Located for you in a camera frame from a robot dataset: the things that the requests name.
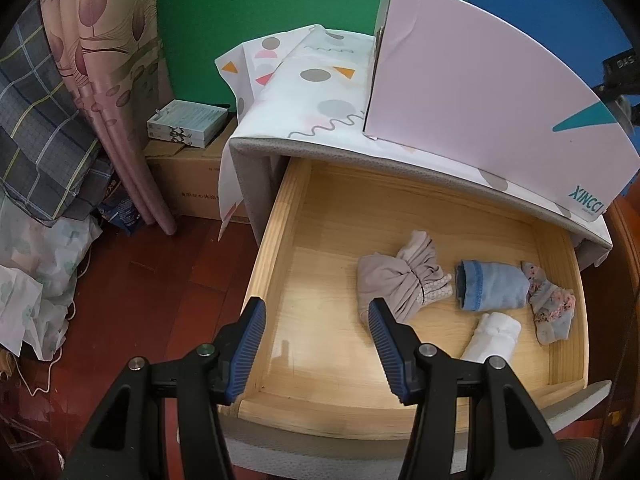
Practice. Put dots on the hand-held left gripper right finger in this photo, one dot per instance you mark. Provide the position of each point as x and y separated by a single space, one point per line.
387 350

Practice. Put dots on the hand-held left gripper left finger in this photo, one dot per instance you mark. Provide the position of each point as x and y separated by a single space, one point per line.
247 350

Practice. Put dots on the beige sock pair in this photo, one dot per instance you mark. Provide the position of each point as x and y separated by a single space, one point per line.
395 275

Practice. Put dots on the white sock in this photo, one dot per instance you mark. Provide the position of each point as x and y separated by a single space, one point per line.
492 335

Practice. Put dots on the wooden drawer with grey front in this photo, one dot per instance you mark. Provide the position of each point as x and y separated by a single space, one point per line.
320 240

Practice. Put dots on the blue sock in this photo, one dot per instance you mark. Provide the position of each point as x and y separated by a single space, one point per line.
500 285

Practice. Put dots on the grey pink floral sock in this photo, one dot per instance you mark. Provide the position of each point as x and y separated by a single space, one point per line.
550 310

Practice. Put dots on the white shoe box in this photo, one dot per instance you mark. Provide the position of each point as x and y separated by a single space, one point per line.
475 85

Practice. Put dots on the brown cardboard box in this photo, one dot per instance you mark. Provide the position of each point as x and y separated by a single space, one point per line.
190 180

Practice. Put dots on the blue crumpled packet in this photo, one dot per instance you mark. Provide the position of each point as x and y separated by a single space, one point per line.
120 212

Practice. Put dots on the pale printed bedding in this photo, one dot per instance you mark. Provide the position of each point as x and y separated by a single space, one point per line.
50 260

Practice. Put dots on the grey ribbed cushion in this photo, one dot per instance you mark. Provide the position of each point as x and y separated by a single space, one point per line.
575 460

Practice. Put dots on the small white teal box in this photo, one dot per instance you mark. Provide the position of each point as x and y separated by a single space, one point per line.
185 141
190 115

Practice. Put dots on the white patterned cover cloth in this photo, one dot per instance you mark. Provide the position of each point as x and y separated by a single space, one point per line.
310 105

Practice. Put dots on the dark plaid cloth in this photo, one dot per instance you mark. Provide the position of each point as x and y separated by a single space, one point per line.
40 125

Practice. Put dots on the pink leaf curtain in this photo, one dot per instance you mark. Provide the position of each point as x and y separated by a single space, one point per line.
100 60

